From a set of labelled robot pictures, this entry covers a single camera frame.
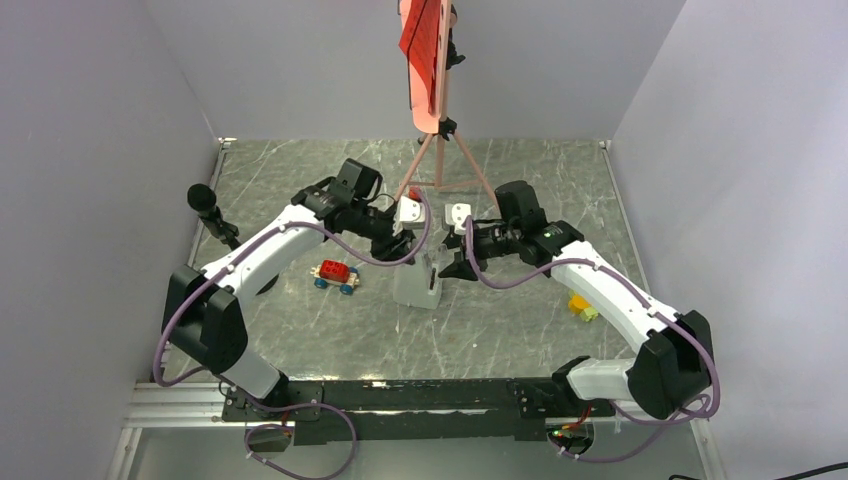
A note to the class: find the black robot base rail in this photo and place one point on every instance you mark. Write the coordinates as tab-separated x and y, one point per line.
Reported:
328	411

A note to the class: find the red sheet music folder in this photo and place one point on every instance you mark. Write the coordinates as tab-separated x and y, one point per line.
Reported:
420	43

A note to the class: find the black microphone on stand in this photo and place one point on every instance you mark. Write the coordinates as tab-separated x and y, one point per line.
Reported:
203	200

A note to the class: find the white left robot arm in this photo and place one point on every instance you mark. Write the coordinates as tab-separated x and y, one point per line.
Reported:
203	314

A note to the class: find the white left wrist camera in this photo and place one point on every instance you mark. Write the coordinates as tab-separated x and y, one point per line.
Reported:
410	211

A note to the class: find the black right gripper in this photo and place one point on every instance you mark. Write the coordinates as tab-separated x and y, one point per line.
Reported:
460	268

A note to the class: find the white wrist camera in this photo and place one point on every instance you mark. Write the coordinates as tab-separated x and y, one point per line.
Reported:
410	211
455	215

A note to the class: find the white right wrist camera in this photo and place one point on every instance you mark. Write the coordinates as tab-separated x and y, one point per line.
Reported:
455	215

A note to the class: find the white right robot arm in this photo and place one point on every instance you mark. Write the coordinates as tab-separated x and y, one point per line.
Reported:
672	376

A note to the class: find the red blue toy car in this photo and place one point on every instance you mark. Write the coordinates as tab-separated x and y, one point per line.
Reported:
333	273

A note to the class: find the pink tripod music stand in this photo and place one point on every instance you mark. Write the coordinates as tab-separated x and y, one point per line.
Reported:
438	129

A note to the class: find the clear plastic metronome cover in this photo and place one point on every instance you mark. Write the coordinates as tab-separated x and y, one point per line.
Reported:
439	257

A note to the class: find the yellow green toy block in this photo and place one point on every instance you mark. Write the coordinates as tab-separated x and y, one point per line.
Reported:
580	307

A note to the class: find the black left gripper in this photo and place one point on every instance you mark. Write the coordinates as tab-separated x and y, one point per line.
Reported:
392	247

